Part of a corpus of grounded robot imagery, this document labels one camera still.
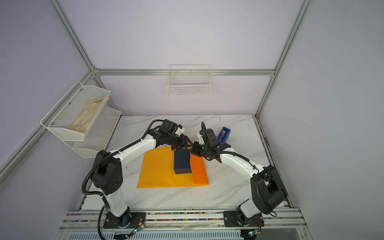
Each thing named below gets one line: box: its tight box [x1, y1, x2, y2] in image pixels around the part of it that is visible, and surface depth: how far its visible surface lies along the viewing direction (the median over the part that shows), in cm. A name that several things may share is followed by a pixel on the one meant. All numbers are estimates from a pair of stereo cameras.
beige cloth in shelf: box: [70, 96, 107, 134], surface depth 80 cm
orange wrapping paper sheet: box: [137, 146, 209, 189], surface depth 90 cm
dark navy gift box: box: [174, 149, 192, 174], surface depth 84 cm
